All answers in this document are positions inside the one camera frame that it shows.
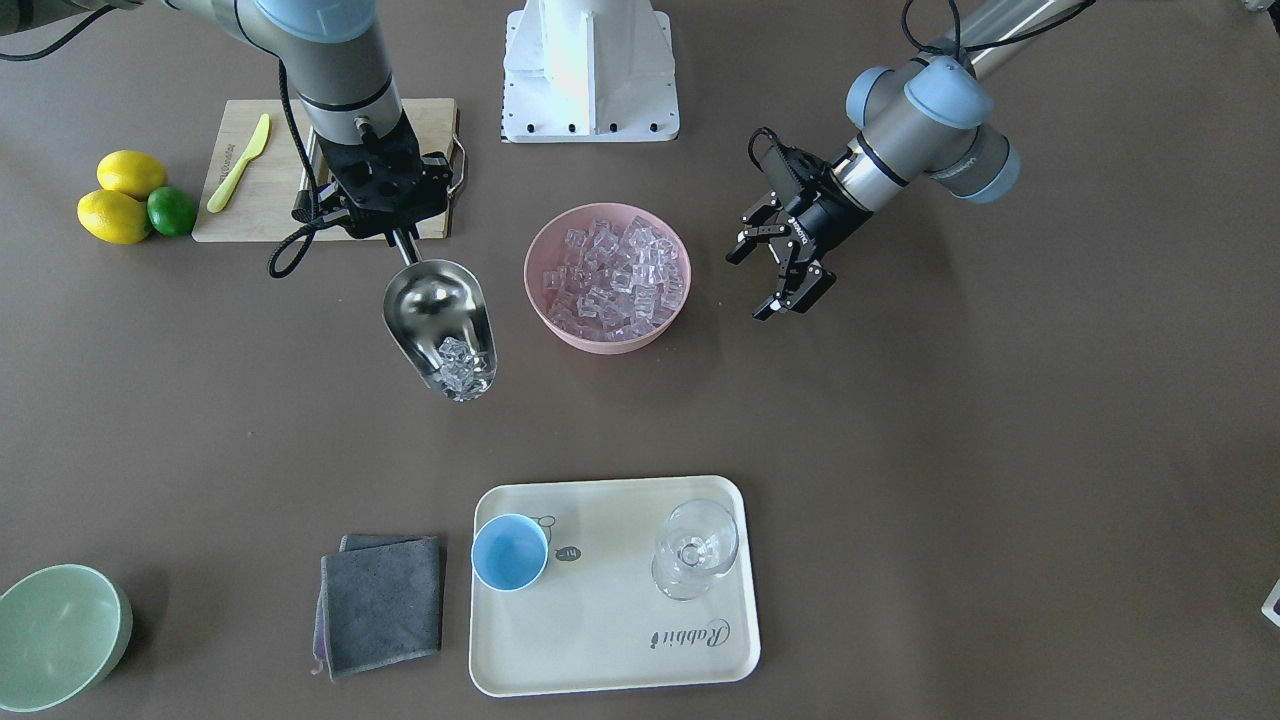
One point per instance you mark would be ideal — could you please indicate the yellow plastic knife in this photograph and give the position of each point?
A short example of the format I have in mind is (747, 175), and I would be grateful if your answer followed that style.
(254, 148)

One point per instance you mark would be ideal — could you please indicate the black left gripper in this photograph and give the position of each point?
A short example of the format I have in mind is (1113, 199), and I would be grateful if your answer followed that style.
(822, 212)

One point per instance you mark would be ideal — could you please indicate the upper yellow lemon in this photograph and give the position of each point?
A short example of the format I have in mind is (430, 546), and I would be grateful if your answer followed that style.
(134, 173)

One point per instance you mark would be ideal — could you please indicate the yellow lemon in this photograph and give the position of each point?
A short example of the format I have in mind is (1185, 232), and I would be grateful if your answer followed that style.
(134, 173)
(114, 217)

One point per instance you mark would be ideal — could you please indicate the green lime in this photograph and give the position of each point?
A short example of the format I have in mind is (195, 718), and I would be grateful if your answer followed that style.
(171, 211)

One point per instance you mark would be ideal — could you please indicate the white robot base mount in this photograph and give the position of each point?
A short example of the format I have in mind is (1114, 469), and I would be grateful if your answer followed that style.
(589, 72)

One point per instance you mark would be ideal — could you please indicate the pink bowl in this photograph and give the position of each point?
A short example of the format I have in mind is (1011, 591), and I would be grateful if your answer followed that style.
(540, 256)

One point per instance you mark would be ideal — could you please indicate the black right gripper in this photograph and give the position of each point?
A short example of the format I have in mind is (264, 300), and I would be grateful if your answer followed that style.
(436, 172)

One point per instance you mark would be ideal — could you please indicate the ice cubes in scoop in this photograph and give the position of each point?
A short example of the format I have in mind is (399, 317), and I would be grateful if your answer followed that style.
(466, 374)

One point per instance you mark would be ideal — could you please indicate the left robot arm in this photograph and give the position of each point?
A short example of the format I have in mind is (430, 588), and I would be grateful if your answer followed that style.
(928, 118)

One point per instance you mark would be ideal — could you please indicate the clear ice cubes pile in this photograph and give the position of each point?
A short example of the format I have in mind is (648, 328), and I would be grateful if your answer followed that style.
(612, 282)

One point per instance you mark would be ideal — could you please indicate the bamboo cutting board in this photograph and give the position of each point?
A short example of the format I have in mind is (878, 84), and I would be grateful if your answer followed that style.
(260, 209)

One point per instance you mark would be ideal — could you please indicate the lower yellow lemon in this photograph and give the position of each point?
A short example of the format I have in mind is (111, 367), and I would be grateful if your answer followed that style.
(114, 217)

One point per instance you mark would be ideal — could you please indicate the clear wine glass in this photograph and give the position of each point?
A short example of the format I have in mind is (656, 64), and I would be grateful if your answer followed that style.
(696, 546)

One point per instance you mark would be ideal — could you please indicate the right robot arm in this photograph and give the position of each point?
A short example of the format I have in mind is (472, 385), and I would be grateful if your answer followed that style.
(331, 51)

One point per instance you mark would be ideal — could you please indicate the cream serving tray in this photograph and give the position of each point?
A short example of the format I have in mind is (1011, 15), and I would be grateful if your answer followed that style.
(595, 620)

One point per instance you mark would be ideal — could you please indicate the green bowl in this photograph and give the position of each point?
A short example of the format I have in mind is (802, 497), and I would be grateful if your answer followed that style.
(63, 630)

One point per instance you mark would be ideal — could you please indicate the light blue cup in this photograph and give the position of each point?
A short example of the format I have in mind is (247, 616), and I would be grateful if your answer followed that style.
(510, 552)

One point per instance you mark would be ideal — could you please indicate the grey folded cloth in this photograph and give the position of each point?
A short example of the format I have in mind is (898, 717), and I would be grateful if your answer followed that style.
(380, 603)

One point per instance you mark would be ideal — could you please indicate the stainless steel ice scoop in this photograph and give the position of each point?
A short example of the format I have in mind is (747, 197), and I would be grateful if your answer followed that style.
(430, 300)

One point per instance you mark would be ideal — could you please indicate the steel muddler black tip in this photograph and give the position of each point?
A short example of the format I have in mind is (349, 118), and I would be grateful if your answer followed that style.
(303, 195)

